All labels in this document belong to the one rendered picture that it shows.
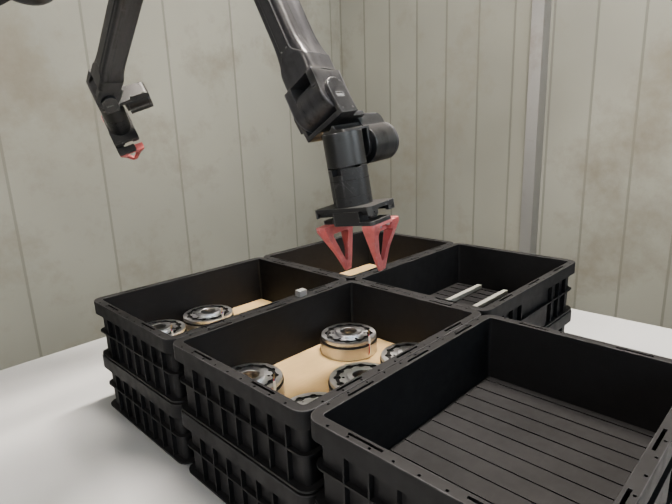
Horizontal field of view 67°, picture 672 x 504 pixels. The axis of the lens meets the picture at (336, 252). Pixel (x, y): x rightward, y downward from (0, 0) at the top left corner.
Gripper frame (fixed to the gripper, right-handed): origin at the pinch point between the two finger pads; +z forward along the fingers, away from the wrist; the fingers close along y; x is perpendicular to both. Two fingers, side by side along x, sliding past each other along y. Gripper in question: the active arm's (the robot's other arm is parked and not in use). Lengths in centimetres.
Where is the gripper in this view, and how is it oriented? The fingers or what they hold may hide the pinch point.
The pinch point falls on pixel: (363, 264)
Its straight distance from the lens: 76.3
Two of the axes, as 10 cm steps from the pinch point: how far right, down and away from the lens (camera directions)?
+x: -6.2, 2.7, -7.4
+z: 1.7, 9.6, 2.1
